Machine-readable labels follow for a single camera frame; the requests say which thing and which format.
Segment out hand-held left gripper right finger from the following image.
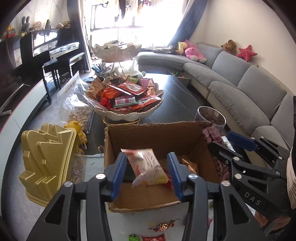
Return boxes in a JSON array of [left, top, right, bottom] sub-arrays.
[[167, 152, 262, 241]]

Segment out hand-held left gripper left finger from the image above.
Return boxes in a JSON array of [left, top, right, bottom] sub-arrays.
[[26, 152, 127, 241]]

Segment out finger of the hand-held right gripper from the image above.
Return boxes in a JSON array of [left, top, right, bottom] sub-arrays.
[[227, 131, 290, 168], [208, 141, 281, 183]]

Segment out dark red striped snack packet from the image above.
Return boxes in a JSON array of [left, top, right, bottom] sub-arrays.
[[201, 126, 229, 181]]

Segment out orange snack packet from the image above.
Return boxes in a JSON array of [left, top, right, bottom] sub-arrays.
[[181, 155, 199, 174]]

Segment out white snack packet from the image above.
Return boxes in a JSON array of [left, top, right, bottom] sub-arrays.
[[121, 148, 169, 189]]

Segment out brown cardboard box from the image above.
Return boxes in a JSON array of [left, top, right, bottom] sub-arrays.
[[104, 120, 229, 213]]

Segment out person's right hand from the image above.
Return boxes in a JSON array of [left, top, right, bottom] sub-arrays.
[[254, 207, 292, 232]]

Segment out clear glass cup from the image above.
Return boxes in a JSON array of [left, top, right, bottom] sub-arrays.
[[197, 106, 226, 137]]

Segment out grey sectional sofa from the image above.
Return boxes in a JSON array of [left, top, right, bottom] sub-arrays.
[[137, 42, 296, 151]]

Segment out light blue tablecloth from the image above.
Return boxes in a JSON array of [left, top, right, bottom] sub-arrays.
[[76, 153, 266, 241]]

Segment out brown wrapped candy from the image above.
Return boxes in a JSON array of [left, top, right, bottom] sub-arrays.
[[149, 220, 175, 232]]

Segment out yellow bear toy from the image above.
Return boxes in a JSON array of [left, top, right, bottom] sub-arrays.
[[63, 120, 88, 153]]

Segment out clear bag of nuts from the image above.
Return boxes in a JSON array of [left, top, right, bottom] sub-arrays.
[[57, 71, 94, 133]]

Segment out yellow plastic tray stand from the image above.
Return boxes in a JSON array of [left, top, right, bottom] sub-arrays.
[[18, 123, 86, 208]]

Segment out pile of snack packets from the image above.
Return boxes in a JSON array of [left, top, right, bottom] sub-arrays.
[[87, 76, 162, 110]]

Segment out red star pillow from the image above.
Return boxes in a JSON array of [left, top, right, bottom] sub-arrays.
[[238, 45, 258, 62]]

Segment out brown plush lion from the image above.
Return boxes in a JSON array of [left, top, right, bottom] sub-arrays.
[[221, 40, 237, 55]]

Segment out pink plush toy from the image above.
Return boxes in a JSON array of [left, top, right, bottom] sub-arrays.
[[184, 40, 207, 63]]

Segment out blue striped wrappers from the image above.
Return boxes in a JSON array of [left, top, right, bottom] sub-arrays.
[[92, 64, 114, 77]]

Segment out yellow plush toy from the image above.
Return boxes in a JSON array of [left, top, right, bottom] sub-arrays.
[[177, 42, 188, 55]]

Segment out grey television cabinet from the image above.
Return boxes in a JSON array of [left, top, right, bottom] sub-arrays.
[[0, 79, 50, 139]]

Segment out grey bag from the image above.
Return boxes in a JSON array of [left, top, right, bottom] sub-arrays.
[[148, 45, 177, 54]]

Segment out tiered shell snack dish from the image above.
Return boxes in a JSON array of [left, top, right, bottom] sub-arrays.
[[84, 40, 165, 126]]

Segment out black piano bench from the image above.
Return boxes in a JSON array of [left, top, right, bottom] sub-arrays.
[[42, 53, 86, 105]]

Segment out dark blue curtain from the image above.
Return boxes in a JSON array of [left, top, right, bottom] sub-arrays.
[[168, 0, 207, 48], [67, 0, 92, 72]]

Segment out black flat television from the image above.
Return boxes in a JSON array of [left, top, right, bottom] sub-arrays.
[[0, 40, 26, 115]]

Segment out black upright piano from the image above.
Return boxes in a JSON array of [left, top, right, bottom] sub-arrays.
[[14, 28, 86, 80]]

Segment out row of hanging clothes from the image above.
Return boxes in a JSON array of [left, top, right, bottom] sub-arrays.
[[117, 0, 160, 12]]

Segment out yellow toy figure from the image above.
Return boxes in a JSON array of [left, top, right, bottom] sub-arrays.
[[2, 24, 15, 39]]

